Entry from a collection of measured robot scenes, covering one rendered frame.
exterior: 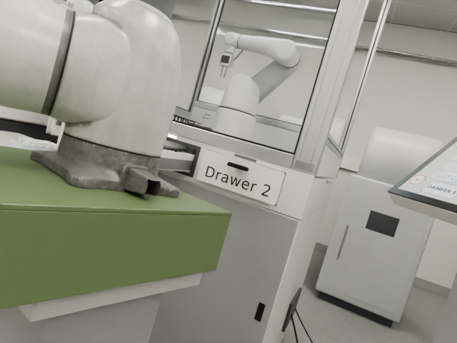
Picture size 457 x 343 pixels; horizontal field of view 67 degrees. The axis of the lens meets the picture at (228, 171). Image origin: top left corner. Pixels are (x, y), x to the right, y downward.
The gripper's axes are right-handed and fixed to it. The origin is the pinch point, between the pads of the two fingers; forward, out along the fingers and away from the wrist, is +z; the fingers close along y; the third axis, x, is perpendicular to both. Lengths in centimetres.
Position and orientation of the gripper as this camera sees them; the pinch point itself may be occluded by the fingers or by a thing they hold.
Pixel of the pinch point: (54, 124)
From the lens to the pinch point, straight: 130.4
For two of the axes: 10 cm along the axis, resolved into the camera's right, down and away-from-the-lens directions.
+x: -5.3, -0.8, -8.5
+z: -2.7, 9.6, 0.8
